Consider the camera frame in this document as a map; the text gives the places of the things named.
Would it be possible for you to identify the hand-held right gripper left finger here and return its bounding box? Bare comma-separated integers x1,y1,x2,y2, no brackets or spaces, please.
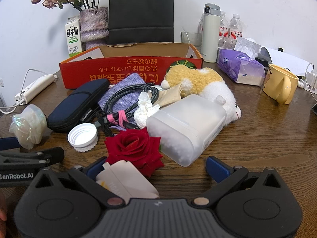
32,157,125,209

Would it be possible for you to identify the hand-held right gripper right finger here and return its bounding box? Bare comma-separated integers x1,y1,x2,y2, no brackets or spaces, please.
191,156,285,207

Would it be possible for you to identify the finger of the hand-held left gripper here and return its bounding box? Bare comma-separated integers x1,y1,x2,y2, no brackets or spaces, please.
0,137,22,151
0,147,65,169

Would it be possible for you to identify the iridescent plastic wrap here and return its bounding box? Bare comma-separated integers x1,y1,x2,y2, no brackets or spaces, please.
9,104,47,150

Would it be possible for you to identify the white plastic packet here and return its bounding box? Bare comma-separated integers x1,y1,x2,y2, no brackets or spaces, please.
95,160,159,202

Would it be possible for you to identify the red rose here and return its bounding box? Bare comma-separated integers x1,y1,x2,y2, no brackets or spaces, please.
104,127,165,178

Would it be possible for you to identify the navy glasses case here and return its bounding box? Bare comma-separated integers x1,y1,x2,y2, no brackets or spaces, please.
47,78,111,132

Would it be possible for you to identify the translucent cotton swab box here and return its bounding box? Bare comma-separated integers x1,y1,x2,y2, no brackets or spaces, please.
146,95,227,167

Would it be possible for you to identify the white tissue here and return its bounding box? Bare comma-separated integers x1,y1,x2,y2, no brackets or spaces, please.
134,92,161,129

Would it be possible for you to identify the beige cloth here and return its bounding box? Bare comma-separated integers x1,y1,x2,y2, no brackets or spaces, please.
155,84,184,107

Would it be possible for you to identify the yellow white plush toy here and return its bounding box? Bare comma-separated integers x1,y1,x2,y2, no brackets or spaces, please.
161,64,242,124

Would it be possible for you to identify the purple cloth pouch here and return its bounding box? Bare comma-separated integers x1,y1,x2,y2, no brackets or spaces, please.
98,73,149,131

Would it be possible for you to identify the red cardboard box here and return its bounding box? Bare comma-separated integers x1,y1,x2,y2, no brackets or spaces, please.
59,42,204,90

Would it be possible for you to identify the wooden desktop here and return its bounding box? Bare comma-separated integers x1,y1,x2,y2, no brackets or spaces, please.
0,46,317,238

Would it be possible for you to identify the person's left hand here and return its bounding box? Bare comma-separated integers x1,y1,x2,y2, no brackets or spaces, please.
0,196,7,222

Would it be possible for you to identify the white bottle cap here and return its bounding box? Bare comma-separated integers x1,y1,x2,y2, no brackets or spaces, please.
68,123,98,152

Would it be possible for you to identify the white power strip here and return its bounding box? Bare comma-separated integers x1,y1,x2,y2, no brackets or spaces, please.
14,74,55,105

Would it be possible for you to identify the yellow mug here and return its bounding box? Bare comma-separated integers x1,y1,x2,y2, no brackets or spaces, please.
263,64,300,105

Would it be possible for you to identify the purple tissue pack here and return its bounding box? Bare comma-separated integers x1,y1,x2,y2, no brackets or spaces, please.
217,37,266,86

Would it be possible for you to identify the white green milk carton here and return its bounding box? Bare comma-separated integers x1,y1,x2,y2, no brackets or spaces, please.
65,15,83,58

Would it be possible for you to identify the white rounded device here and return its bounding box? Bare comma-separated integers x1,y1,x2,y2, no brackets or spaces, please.
259,46,311,76

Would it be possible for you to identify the clear drinking glass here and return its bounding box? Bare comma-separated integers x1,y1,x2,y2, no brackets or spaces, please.
181,31,203,54

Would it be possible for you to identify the purple glazed vase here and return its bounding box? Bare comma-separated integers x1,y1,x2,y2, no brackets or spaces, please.
79,7,109,51

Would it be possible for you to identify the white thermos bottle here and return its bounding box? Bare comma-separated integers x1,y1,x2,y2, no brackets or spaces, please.
200,3,221,63

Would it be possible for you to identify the glass stirring rod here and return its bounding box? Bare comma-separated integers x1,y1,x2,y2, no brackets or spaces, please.
182,27,192,44

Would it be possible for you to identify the black paper bag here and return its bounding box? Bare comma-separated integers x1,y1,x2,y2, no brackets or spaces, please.
108,0,174,45

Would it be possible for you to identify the pink hair tie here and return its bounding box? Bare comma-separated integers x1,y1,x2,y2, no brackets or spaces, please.
106,111,127,127

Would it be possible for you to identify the white power cable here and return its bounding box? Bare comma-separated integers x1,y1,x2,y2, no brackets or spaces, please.
0,69,49,114

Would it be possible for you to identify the black braided cable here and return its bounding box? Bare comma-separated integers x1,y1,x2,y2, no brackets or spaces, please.
94,83,160,137

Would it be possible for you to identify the white wall charger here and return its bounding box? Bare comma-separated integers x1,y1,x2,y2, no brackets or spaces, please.
306,63,317,92

